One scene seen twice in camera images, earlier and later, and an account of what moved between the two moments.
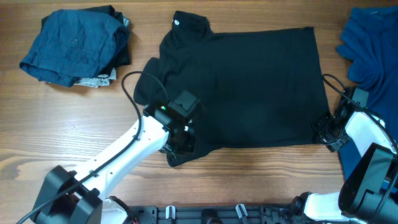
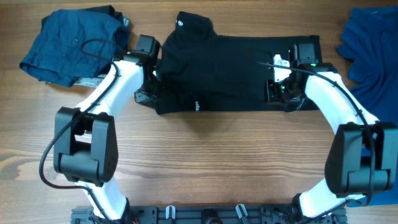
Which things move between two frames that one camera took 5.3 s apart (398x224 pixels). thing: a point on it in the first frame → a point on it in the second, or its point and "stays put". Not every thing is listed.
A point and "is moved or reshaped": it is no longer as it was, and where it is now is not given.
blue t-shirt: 369,39 stays put
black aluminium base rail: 217,214 stays put
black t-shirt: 254,87 is moved or reshaped
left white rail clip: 167,211 stays put
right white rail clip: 241,210 stays put
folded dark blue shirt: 72,45 stays put
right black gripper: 317,126 → 271,96
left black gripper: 188,146 → 143,98
